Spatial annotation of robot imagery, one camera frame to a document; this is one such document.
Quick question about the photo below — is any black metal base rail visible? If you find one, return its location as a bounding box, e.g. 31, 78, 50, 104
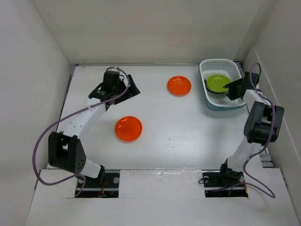
75, 169, 248, 199

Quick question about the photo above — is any white perforated plastic bin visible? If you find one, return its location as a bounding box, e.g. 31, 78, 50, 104
198, 58, 246, 111

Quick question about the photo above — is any cream plate with leaf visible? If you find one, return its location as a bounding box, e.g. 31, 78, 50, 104
204, 80, 228, 94

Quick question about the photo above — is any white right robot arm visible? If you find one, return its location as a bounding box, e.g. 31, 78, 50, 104
217, 72, 285, 186

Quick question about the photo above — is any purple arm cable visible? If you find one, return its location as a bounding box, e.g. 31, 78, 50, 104
32, 67, 131, 197
213, 62, 276, 198

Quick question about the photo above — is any orange plate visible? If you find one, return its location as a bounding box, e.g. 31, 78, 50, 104
115, 116, 143, 142
167, 76, 192, 97

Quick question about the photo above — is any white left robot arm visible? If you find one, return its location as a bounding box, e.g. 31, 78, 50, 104
48, 67, 140, 187

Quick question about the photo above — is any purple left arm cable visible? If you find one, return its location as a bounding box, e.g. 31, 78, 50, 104
32, 67, 131, 197

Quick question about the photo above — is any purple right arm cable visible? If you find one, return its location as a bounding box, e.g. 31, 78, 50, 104
213, 62, 276, 198

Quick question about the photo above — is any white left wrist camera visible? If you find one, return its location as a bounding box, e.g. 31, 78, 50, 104
106, 66, 120, 72

